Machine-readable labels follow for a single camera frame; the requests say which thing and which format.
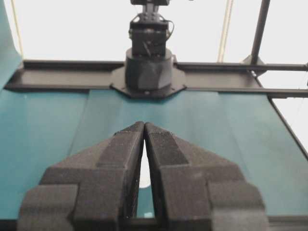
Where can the black vertical frame post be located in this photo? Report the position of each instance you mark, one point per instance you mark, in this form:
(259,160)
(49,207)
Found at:
(263,13)

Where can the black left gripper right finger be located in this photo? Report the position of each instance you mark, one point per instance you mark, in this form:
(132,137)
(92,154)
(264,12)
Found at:
(197,190)

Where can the black aluminium frame rail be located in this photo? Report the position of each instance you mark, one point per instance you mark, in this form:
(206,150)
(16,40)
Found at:
(210,77)

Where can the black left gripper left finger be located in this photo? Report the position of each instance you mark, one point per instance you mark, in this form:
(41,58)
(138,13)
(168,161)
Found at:
(88,191)

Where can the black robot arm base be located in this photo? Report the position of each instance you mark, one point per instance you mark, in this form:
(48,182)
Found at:
(149,71)

